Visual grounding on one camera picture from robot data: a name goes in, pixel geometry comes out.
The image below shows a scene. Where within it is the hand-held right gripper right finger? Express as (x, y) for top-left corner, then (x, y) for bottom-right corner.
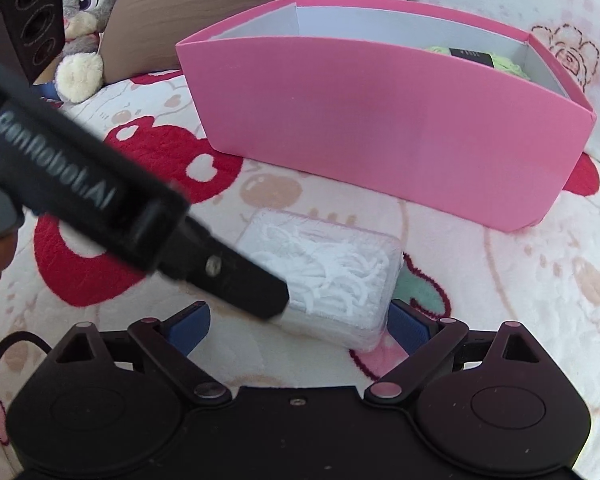
(364, 300), (547, 405)

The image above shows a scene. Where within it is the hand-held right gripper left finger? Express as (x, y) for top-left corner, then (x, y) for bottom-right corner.
(47, 301), (232, 406)

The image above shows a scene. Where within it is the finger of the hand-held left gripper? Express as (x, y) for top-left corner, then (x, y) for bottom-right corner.
(164, 217), (291, 322)

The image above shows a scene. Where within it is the clear plastic floss pick box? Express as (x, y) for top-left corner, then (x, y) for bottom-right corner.
(235, 208), (405, 353)

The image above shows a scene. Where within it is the pink cardboard box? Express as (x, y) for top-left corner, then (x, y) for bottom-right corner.
(175, 0), (596, 233)

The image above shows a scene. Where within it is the dark speaker with round holes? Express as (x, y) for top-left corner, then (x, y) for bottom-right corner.
(4, 0), (67, 84)

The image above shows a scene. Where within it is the grey bunny plush toy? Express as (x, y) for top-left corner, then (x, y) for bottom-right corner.
(55, 0), (127, 103)

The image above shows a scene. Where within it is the green yarn ball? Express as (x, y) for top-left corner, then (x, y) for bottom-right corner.
(422, 44), (531, 81)

